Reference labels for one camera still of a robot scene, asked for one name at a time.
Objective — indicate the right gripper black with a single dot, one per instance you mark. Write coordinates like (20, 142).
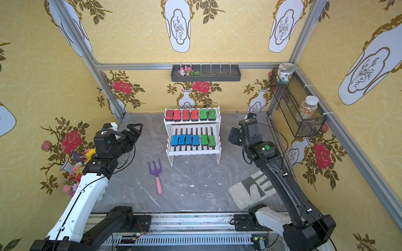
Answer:
(236, 135)

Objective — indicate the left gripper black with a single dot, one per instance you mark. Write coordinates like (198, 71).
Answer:
(126, 136)

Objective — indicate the green eraser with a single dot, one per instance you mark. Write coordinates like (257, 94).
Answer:
(203, 115)
(211, 114)
(211, 141)
(204, 140)

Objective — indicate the red eraser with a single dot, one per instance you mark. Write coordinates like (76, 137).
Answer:
(169, 115)
(186, 115)
(177, 115)
(194, 115)

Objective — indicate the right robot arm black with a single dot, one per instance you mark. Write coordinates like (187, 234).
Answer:
(307, 228)

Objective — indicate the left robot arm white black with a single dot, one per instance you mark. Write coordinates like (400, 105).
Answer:
(68, 234)

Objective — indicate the white two-tier slatted shelf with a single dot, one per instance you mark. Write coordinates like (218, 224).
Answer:
(193, 132)

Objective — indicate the blue eraser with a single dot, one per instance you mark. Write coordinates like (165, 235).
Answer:
(182, 138)
(188, 139)
(175, 140)
(196, 140)

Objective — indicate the grey work glove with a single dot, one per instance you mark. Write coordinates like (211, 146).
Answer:
(252, 190)

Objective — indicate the clear jar white lid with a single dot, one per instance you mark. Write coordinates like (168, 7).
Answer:
(307, 108)

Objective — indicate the flower arrangement white fence planter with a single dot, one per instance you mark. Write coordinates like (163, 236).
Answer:
(74, 178)

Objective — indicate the jar with green label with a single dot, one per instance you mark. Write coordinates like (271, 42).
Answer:
(285, 72)

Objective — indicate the small pink flower sprig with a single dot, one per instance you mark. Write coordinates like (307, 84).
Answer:
(188, 71)

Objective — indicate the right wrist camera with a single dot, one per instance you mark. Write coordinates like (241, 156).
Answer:
(250, 116)

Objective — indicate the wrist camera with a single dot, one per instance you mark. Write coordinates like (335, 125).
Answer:
(111, 125)
(250, 116)

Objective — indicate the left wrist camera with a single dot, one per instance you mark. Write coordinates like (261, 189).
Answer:
(111, 125)

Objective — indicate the purple garden fork pink handle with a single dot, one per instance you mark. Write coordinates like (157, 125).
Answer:
(155, 171)

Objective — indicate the black wire wall basket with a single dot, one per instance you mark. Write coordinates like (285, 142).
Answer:
(288, 98)

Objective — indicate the dark grey wall tray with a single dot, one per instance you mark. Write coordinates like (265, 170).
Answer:
(213, 72)

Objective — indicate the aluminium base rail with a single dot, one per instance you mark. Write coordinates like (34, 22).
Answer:
(196, 222)

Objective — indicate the white slotted cable duct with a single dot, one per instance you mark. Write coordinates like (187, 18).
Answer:
(177, 240)

